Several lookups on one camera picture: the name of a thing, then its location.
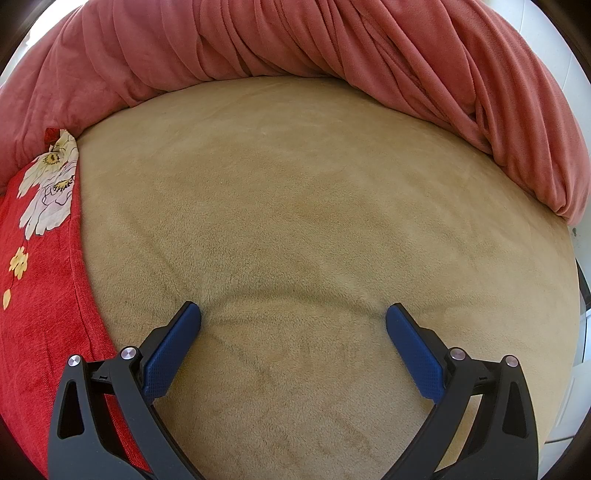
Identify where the salmon pink comforter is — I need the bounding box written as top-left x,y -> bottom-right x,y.
0,0 -> 591,224

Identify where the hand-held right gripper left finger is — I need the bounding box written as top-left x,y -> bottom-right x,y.
47,301 -> 202,480

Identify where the red floral blanket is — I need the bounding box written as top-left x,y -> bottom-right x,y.
0,128 -> 153,476

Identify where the beige bed sheet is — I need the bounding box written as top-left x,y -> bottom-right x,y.
69,76 -> 583,480

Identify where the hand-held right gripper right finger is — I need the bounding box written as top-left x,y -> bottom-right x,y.
385,302 -> 539,480

